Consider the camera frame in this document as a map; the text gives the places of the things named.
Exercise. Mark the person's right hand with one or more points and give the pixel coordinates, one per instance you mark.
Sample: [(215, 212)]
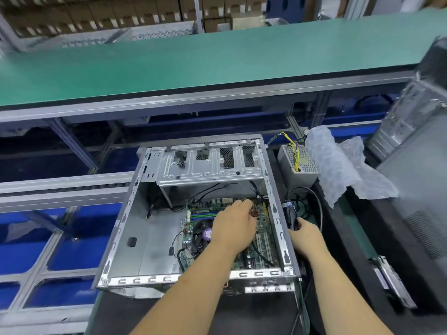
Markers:
[(306, 237)]

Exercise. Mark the person's left hand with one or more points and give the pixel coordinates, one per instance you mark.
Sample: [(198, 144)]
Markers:
[(234, 225)]

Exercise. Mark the black electric screwdriver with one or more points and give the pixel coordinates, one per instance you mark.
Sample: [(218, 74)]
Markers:
[(289, 214)]

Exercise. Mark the metal heatsink cooler fan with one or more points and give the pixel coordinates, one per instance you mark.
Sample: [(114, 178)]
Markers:
[(202, 235)]

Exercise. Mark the green RAM stick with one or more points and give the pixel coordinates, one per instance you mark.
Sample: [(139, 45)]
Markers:
[(202, 212)]

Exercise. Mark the green motherboard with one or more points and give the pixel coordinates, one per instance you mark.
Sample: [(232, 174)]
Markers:
[(199, 219)]

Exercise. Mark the grey power supply unit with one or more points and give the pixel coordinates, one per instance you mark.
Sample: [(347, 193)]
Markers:
[(299, 167)]

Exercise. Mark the black and silver computer case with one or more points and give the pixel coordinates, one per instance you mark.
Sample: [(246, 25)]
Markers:
[(140, 240)]

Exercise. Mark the person's right forearm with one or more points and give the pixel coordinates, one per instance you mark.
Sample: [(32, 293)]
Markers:
[(342, 296)]

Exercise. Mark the person's left forearm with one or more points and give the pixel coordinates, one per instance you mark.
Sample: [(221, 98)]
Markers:
[(181, 300)]

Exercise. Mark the dark grey case side panel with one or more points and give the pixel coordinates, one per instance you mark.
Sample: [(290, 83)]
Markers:
[(419, 198)]

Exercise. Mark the grey computer tower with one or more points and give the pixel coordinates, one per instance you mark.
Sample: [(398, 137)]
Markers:
[(412, 111)]

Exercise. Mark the white bubble wrap bag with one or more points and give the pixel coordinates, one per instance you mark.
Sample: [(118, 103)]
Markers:
[(346, 167)]

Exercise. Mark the silver hard drive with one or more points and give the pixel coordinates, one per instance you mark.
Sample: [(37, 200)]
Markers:
[(394, 281)]

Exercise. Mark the green conveyor belt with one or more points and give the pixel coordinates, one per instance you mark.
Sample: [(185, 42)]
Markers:
[(174, 59)]

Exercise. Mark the stack of cardboard boxes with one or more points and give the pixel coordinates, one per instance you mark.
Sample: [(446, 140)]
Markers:
[(105, 10)]

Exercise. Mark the aluminium roller conveyor rail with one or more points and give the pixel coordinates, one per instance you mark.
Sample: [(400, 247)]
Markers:
[(56, 192)]

